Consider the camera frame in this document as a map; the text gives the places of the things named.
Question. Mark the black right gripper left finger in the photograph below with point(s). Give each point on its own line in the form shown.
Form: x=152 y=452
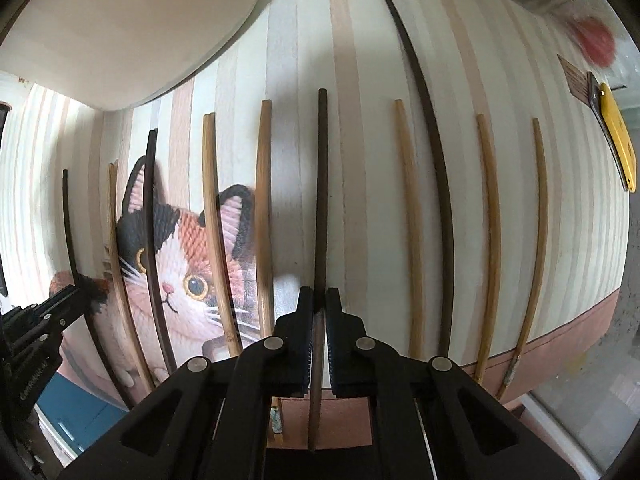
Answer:
x=241 y=390

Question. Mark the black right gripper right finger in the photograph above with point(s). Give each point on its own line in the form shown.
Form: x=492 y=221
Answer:
x=364 y=367

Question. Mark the dark brown chopstick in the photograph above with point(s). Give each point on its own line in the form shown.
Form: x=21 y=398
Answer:
x=320 y=241

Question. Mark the black thin chopstick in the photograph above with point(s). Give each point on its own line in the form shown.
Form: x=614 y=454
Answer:
x=88 y=315

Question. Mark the light wooden chopstick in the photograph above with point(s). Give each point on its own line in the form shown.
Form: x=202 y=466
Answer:
x=540 y=261
x=414 y=230
x=264 y=272
x=215 y=241
x=493 y=259
x=130 y=332

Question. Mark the black long chopstick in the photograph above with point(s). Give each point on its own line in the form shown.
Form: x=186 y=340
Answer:
x=433 y=153

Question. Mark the cream chopstick holder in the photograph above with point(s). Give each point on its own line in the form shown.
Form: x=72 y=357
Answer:
x=113 y=54

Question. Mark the brown small card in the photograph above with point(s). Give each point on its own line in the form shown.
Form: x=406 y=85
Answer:
x=576 y=80

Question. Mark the red round lid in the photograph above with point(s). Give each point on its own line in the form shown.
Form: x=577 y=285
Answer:
x=595 y=39

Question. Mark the yellow handled scraper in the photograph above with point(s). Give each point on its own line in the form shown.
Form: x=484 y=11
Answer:
x=611 y=121

